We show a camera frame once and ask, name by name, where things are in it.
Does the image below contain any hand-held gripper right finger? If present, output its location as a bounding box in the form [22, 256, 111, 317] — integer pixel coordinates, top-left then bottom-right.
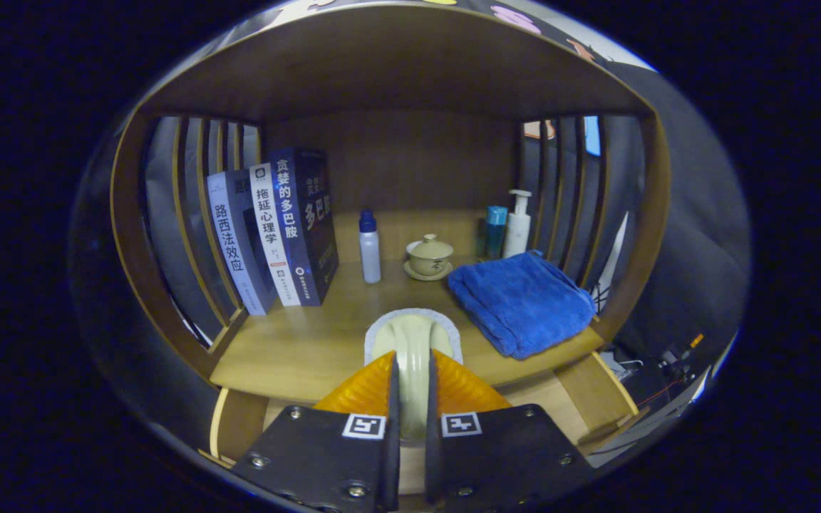
[425, 349, 597, 513]

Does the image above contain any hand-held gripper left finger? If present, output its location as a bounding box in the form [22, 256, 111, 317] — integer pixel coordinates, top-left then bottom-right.
[231, 351, 402, 513]

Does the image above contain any cream scrubbing brush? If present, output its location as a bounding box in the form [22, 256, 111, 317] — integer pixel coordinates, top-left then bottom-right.
[364, 308, 463, 442]

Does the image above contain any wooden drawer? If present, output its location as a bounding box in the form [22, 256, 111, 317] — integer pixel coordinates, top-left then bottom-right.
[200, 349, 639, 499]

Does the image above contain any wooden countertop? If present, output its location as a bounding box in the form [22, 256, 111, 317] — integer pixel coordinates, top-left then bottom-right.
[210, 256, 605, 405]

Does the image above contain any wooden cabinet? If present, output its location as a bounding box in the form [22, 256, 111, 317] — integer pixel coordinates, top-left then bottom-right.
[110, 4, 671, 457]

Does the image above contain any blue folded towel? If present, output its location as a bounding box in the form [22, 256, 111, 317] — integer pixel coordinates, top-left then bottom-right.
[448, 251, 597, 360]

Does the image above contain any beige lidded teacup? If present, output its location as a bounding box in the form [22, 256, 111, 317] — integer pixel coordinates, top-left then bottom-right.
[403, 234, 455, 281]

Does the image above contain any white bottle blue cap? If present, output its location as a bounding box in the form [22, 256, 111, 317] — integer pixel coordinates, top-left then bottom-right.
[358, 209, 382, 284]

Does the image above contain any teal bottle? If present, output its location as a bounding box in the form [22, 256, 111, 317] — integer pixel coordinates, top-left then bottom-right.
[485, 206, 509, 259]

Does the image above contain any white pump bottle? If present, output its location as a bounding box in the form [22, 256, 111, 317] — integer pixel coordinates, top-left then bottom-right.
[502, 189, 532, 259]

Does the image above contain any dark blue book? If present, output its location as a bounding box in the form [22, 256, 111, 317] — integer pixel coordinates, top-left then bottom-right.
[269, 147, 340, 306]

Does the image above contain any white spine book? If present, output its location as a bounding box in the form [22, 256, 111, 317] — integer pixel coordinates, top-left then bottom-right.
[249, 162, 302, 307]

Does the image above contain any light blue book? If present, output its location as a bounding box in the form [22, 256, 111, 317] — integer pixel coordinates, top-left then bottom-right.
[206, 170, 276, 316]

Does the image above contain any black equipment orange clip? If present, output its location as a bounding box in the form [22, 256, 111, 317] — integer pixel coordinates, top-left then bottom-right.
[656, 333, 705, 378]

